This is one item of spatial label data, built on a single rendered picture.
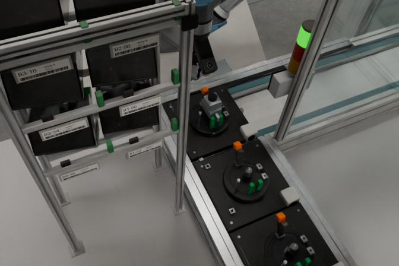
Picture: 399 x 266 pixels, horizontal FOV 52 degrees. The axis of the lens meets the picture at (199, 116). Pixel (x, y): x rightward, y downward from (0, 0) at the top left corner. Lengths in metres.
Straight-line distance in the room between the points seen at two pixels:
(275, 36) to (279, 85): 2.07
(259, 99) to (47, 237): 0.86
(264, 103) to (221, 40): 0.42
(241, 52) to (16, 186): 1.01
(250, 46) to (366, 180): 0.74
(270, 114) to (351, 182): 0.36
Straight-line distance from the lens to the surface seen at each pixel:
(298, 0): 3.63
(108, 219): 1.33
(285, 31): 3.28
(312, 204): 1.29
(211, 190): 1.24
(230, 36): 1.84
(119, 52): 0.69
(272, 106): 1.52
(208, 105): 1.27
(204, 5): 1.13
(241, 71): 1.55
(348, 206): 1.45
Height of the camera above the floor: 2.07
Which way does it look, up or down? 53 degrees down
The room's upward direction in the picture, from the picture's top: 6 degrees clockwise
